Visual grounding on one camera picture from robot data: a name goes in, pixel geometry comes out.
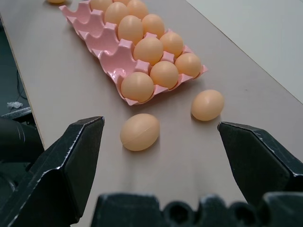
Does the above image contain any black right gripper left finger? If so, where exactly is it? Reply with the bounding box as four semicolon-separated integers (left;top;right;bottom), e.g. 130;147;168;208
0;116;105;227

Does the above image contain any tan egg with seam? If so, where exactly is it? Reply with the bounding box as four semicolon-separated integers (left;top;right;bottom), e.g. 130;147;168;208
119;113;160;152

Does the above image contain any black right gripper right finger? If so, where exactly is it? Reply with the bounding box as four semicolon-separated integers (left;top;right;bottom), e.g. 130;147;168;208
217;121;303;207

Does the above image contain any pink egg tray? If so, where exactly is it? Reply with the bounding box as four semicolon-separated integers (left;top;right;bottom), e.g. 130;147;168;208
58;0;209;106

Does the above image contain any thin black cable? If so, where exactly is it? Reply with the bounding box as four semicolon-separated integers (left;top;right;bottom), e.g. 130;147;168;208
16;68;29;100

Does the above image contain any black rounded object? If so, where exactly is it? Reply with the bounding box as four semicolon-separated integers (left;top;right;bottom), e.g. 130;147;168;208
0;117;45;164

